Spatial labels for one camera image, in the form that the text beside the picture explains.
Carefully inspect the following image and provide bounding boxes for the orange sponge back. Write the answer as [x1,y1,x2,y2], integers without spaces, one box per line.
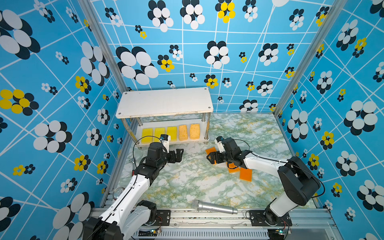
[205,147,217,156]

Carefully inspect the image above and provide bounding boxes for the orange sponge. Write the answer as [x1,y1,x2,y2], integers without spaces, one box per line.
[239,168,253,182]
[227,163,241,174]
[205,147,217,156]

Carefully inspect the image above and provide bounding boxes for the yellow sponge back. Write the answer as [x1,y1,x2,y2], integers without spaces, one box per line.
[141,128,153,144]

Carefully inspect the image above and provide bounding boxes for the yellow sponge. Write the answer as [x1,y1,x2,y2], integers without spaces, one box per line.
[141,128,153,144]
[167,127,178,142]
[154,128,166,138]

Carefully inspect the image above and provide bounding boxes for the tan porous sponge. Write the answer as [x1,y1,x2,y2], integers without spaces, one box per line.
[190,124,201,140]
[179,125,188,141]

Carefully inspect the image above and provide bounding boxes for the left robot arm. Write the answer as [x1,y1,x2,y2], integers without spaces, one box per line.
[83,141,184,240]

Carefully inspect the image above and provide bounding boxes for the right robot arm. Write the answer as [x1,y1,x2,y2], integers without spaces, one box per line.
[207,136,324,226]

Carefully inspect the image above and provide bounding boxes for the white two-tier shelf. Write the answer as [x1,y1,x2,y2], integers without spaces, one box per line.
[116,87,214,147]

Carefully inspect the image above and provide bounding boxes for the orange sponge middle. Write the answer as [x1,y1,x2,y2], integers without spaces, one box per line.
[227,163,241,174]

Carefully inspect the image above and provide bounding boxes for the orange sponge front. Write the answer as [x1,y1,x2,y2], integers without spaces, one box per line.
[239,168,253,182]

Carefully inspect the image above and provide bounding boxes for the red soda can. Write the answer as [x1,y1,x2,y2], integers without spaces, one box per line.
[113,187,125,200]

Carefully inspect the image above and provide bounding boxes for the silver microphone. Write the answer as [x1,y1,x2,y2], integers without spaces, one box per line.
[192,200,238,215]

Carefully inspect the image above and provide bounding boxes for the green circuit board left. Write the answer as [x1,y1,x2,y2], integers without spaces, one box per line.
[138,229,162,237]

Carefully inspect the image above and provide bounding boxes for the circuit board right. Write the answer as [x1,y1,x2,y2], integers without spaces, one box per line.
[268,229,287,240]

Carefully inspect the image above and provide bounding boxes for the red handled wrench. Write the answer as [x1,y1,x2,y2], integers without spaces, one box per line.
[132,159,137,177]

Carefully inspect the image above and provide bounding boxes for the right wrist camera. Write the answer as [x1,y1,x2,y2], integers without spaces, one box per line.
[215,136,225,153]

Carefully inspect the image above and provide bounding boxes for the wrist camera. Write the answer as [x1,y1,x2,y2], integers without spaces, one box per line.
[215,136,225,153]
[160,134,171,154]

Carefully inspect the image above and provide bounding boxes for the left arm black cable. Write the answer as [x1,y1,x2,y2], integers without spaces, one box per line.
[132,135,163,169]

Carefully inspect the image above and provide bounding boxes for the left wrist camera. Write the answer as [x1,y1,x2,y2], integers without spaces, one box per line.
[160,134,171,154]

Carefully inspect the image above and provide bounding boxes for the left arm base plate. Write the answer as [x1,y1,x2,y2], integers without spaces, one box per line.
[144,210,171,227]

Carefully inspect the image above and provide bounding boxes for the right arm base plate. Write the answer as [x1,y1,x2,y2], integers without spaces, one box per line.
[245,210,293,228]

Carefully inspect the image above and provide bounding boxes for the aluminium front rail frame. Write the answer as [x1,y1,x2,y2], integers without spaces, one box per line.
[80,206,343,240]

